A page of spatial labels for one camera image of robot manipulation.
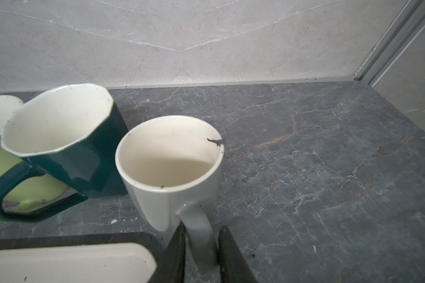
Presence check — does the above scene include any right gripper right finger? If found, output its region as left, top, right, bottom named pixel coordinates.
left=218, top=225, right=257, bottom=283

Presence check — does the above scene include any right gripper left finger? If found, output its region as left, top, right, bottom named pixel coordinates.
left=148, top=222, right=187, bottom=283

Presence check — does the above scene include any grey mug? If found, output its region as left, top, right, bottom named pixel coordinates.
left=115, top=116, right=224, bottom=274

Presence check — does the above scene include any dark green mug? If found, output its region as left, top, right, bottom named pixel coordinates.
left=1, top=83, right=128, bottom=222

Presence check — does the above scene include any light green mug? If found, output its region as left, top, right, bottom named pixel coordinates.
left=0, top=95, right=68, bottom=222

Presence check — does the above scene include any beige serving tray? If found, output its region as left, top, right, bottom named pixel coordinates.
left=0, top=243, right=157, bottom=283

